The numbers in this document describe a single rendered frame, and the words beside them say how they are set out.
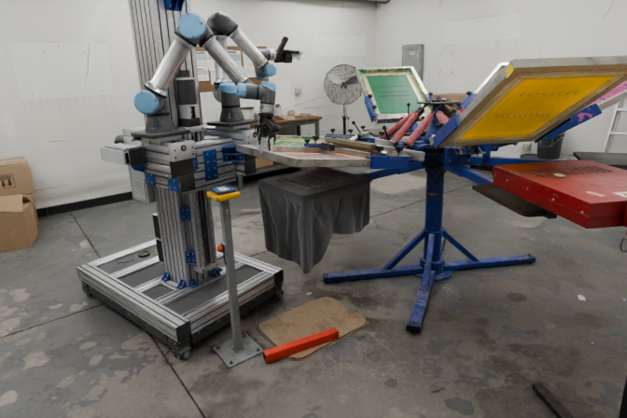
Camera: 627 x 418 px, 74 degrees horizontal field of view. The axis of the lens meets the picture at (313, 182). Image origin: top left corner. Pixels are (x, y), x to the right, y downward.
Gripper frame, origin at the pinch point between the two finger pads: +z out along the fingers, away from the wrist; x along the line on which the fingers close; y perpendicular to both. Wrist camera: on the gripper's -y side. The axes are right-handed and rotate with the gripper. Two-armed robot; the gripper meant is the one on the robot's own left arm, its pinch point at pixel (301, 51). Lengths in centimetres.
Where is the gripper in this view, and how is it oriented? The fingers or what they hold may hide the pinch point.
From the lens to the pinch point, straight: 297.8
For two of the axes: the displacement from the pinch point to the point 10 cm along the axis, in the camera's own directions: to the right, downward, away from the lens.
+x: 4.5, 3.5, -8.2
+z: 8.9, -1.4, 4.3
